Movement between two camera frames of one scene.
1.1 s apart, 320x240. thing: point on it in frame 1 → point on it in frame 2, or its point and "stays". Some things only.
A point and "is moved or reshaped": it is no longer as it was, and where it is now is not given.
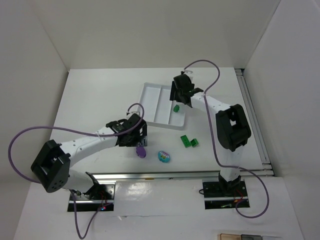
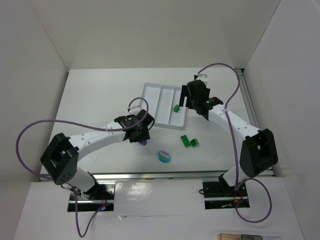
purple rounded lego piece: x=141 y=152 is moved or reshaped
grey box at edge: x=251 y=237 stays
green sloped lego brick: x=194 y=142 stays
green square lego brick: x=176 y=108 stays
